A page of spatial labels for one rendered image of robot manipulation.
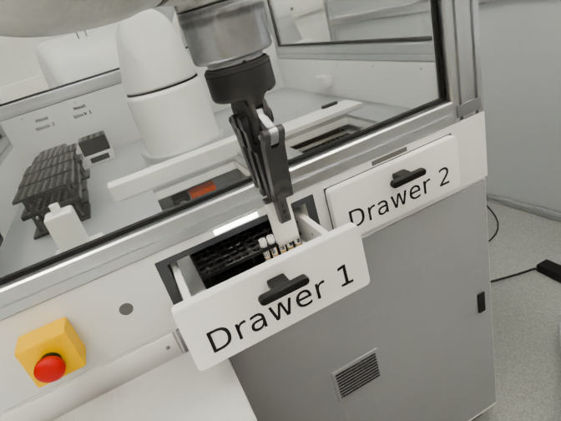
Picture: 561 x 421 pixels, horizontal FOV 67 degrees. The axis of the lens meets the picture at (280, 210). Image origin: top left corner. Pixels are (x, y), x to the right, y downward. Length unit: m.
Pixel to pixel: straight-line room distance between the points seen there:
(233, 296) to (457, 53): 0.60
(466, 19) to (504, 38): 1.33
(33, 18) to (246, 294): 0.40
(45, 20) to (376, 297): 0.78
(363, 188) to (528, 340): 1.11
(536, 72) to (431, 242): 1.35
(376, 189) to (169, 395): 0.49
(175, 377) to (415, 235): 0.54
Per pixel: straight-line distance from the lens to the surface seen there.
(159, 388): 0.75
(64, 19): 0.37
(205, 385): 0.71
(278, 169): 0.48
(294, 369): 0.93
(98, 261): 0.70
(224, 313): 0.60
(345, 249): 0.64
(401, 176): 0.79
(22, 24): 0.36
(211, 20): 0.45
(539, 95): 2.21
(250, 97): 0.46
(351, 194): 0.78
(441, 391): 1.27
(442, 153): 0.88
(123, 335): 0.77
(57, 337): 0.71
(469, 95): 0.93
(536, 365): 1.69
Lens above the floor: 1.25
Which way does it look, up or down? 26 degrees down
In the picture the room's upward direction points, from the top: 16 degrees counter-clockwise
